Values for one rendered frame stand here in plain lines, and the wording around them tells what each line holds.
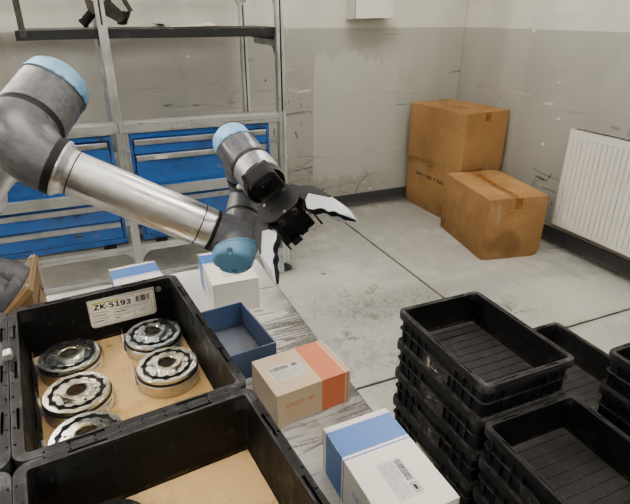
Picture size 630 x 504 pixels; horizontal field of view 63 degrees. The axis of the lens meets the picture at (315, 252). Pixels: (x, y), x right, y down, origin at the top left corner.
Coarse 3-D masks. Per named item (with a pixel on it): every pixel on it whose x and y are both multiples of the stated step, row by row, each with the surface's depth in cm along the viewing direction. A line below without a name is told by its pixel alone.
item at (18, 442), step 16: (112, 288) 99; (128, 288) 100; (176, 288) 99; (48, 304) 94; (192, 304) 94; (16, 320) 89; (16, 336) 84; (208, 336) 84; (16, 352) 80; (224, 352) 80; (16, 368) 79; (16, 384) 73; (240, 384) 73; (16, 400) 70; (192, 400) 70; (16, 416) 67; (144, 416) 67; (16, 432) 65; (96, 432) 65; (16, 448) 62; (48, 448) 62; (64, 448) 63; (16, 464) 61
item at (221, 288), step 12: (204, 264) 140; (204, 276) 140; (216, 276) 134; (228, 276) 134; (240, 276) 134; (252, 276) 134; (204, 288) 144; (216, 288) 130; (228, 288) 131; (240, 288) 133; (252, 288) 134; (216, 300) 131; (228, 300) 133; (240, 300) 134; (252, 300) 135
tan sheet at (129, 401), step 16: (112, 352) 97; (112, 368) 93; (128, 368) 93; (112, 384) 89; (128, 384) 89; (208, 384) 89; (128, 400) 85; (144, 400) 85; (160, 400) 85; (176, 400) 85; (128, 416) 82; (48, 432) 78
